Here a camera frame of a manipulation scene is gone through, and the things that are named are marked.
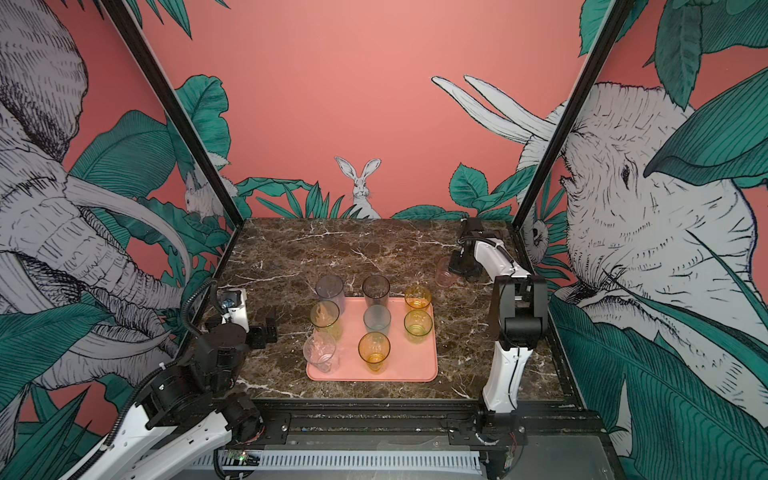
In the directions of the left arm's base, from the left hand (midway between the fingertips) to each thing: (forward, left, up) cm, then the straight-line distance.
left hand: (255, 306), depth 69 cm
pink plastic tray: (-7, -36, -23) cm, 44 cm away
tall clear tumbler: (-3, -12, -20) cm, 24 cm away
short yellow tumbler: (+13, -42, -21) cm, 48 cm away
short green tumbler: (+5, -41, -22) cm, 47 cm away
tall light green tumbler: (+7, -12, -20) cm, 25 cm away
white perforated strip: (-29, -22, -24) cm, 44 cm away
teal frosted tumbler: (+6, -28, -21) cm, 36 cm away
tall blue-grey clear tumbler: (+18, -13, -22) cm, 31 cm away
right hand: (+22, -54, -16) cm, 61 cm away
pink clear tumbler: (+24, -52, -26) cm, 63 cm away
